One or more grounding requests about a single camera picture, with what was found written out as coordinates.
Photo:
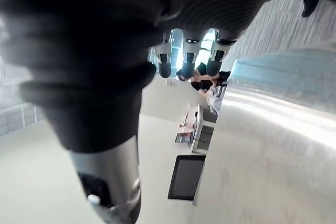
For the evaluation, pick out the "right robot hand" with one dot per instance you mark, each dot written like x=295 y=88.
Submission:
x=86 y=51

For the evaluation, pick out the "black framed screen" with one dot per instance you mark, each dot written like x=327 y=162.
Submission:
x=186 y=179

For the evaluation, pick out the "silver robot body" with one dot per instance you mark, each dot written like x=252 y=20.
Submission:
x=270 y=142

